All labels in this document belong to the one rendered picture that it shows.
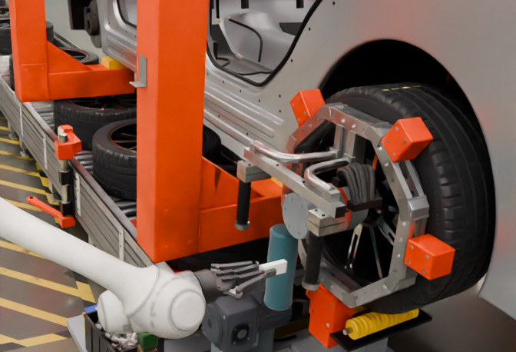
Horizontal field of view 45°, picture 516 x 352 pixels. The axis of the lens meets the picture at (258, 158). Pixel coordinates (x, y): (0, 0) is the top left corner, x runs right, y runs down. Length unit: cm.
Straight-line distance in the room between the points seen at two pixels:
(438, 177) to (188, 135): 77
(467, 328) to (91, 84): 246
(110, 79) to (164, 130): 203
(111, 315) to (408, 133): 79
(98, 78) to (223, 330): 216
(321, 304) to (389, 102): 65
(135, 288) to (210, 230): 98
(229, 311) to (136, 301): 94
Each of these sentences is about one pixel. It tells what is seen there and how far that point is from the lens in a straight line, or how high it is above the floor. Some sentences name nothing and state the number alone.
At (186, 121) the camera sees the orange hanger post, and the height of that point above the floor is 100.
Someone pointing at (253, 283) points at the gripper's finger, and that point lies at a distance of 139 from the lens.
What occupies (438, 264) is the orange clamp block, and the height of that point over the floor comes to 86.
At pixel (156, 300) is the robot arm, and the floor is 95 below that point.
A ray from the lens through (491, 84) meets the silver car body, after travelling 154.
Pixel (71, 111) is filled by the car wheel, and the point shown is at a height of 49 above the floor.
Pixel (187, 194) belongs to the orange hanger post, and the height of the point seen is 75.
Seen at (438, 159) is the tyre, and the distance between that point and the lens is 158.
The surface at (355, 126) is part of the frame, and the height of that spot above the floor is 110.
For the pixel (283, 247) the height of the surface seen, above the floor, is 70.
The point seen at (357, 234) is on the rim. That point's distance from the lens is 188.
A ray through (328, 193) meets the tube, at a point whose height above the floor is 100.
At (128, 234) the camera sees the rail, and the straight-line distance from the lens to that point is 252.
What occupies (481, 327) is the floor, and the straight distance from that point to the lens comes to 296.
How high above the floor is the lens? 159
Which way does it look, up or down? 21 degrees down
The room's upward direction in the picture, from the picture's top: 4 degrees clockwise
